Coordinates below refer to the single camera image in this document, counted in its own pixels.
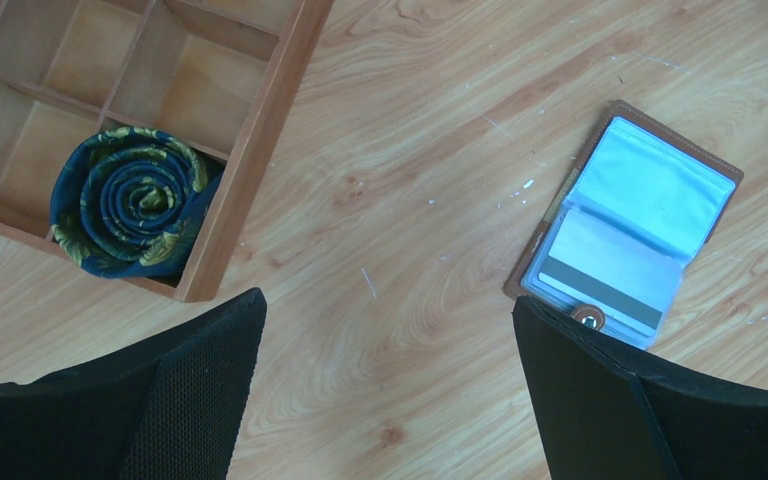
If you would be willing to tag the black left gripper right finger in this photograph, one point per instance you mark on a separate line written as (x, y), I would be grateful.
(607, 410)

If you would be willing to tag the brown wooden compartment tray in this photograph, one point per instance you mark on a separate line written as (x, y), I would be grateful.
(219, 75)

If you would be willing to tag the brown leather card holder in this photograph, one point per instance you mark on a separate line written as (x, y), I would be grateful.
(639, 204)

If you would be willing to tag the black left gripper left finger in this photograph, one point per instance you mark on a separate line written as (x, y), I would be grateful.
(167, 407)

